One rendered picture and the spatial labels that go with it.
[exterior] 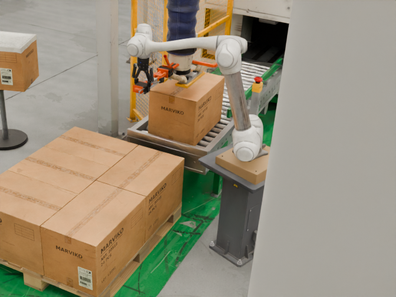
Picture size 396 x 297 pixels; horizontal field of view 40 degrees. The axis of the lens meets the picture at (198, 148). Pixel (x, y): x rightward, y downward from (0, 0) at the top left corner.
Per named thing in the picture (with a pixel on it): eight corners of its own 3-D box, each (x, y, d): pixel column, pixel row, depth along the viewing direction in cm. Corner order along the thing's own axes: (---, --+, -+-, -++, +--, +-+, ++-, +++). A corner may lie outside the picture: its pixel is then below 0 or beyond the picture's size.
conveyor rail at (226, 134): (284, 78, 612) (287, 62, 603) (289, 79, 610) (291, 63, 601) (201, 171, 424) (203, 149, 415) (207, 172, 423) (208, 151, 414)
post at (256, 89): (241, 185, 487) (255, 80, 439) (248, 187, 485) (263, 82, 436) (238, 188, 481) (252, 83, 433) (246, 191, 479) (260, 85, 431)
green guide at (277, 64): (279, 64, 608) (280, 56, 603) (288, 66, 604) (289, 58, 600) (226, 117, 478) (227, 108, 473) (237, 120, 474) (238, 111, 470)
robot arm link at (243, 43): (220, 30, 336) (216, 37, 324) (249, 32, 333) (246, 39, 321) (219, 51, 342) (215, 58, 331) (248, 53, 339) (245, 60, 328)
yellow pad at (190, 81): (193, 71, 426) (193, 65, 424) (205, 73, 423) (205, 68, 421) (174, 85, 398) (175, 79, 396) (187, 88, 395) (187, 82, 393)
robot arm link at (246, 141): (263, 149, 355) (259, 165, 336) (238, 151, 359) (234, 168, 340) (241, 35, 322) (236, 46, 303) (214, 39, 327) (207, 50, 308)
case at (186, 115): (179, 109, 488) (181, 66, 468) (220, 119, 475) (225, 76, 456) (147, 136, 439) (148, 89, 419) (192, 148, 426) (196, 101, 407)
